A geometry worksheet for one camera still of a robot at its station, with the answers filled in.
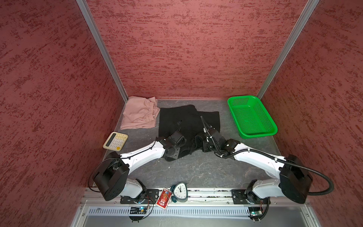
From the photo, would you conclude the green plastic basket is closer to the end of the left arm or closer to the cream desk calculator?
the end of the left arm

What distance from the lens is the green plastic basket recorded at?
0.94 meters

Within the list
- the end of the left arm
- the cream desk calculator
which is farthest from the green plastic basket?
the cream desk calculator

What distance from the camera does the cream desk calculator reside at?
36.6 inches

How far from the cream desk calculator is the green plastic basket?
0.80 metres
